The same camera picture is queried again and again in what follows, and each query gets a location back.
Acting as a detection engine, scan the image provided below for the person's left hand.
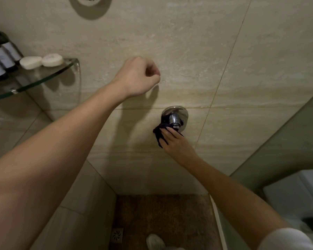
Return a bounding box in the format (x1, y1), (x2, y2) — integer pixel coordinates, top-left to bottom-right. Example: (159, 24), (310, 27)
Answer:
(112, 56), (161, 99)

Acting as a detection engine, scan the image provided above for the person's right hand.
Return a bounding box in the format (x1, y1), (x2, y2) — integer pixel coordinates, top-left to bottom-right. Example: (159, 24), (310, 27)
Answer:
(159, 127), (199, 168)

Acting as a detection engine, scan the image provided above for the dark cleaning cloth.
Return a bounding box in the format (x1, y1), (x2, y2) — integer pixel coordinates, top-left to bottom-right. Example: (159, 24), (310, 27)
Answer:
(153, 122), (184, 149)

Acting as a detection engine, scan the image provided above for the person's right forearm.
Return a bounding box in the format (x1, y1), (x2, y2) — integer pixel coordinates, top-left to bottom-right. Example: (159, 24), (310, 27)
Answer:
(184, 157), (290, 250)

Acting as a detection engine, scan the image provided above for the person's left forearm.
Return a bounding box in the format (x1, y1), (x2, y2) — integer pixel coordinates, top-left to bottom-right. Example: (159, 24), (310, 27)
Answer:
(0, 80), (131, 250)

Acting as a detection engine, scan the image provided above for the round white soap bar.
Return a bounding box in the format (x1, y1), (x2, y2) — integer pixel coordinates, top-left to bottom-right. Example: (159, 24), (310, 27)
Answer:
(41, 53), (64, 68)

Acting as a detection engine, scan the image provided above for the white shower threshold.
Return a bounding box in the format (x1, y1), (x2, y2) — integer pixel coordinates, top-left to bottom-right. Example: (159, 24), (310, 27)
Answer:
(210, 195), (228, 250)

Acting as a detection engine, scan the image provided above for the person's white shoe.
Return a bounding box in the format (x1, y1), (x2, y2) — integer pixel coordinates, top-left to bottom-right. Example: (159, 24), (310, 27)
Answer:
(146, 234), (168, 250)

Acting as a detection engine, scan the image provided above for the square metal floor drain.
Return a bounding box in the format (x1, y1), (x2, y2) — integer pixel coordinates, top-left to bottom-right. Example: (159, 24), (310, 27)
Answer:
(111, 228), (124, 243)

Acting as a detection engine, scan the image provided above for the glass corner shelf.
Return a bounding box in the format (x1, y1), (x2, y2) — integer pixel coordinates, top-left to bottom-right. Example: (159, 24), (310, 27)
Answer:
(0, 58), (80, 103)

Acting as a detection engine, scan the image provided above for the oval white soap bar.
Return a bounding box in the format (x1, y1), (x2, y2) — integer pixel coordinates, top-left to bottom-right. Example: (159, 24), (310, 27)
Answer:
(19, 56), (42, 70)

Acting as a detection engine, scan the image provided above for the white toilet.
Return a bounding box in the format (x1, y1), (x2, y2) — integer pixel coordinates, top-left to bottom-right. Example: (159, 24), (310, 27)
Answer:
(262, 169), (313, 233)

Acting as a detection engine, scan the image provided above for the person's white sleeve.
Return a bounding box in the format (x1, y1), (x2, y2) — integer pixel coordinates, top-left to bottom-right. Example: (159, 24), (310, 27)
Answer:
(258, 227), (313, 250)

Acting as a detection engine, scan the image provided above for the chrome shower valve handle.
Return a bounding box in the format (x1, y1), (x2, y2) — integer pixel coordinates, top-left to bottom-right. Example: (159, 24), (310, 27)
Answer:
(161, 105), (189, 133)

